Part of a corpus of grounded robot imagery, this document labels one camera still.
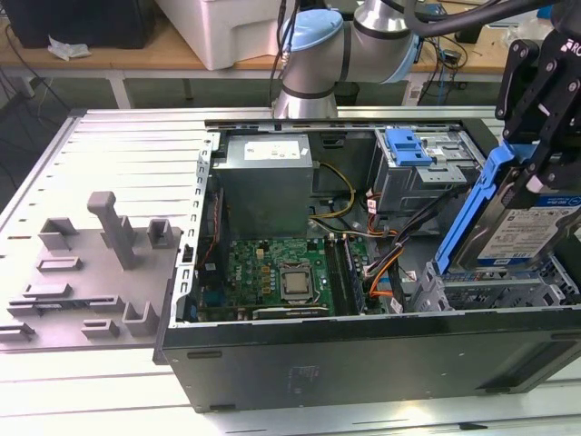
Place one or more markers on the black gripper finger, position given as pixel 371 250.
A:
pixel 517 82
pixel 558 150

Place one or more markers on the hard disk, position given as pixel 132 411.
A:
pixel 522 236

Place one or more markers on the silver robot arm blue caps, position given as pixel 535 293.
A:
pixel 313 68

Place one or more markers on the metal disk bay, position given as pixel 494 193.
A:
pixel 476 295

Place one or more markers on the clear plastic bag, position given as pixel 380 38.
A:
pixel 522 29

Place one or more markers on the small black box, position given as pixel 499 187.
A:
pixel 469 37

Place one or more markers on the black power adapter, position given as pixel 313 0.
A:
pixel 451 56

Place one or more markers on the white label sticker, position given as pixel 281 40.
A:
pixel 415 93

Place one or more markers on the blue drive latch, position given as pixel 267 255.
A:
pixel 406 150

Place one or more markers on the grey optical drive bay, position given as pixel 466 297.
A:
pixel 408 191

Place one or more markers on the blue RAM stick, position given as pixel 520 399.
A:
pixel 354 277

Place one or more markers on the black RAM slot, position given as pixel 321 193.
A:
pixel 348 277
pixel 341 277
pixel 335 277

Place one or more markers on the grey power supply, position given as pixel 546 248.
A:
pixel 263 195

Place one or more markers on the black PC case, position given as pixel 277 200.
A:
pixel 363 363

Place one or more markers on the silver CPU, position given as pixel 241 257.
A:
pixel 298 282

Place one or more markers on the metal CPU socket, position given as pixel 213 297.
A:
pixel 299 298

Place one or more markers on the white plastic box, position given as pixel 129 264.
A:
pixel 218 32

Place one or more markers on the black graphics card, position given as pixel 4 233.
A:
pixel 290 312

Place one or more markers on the green motherboard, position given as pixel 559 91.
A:
pixel 254 259

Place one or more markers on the large black box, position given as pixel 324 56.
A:
pixel 104 22

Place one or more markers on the crumpled white paper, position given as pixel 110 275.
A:
pixel 68 50

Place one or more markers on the grey parts rack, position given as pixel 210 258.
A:
pixel 91 290

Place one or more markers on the wooden desk white frame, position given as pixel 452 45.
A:
pixel 472 59
pixel 136 56

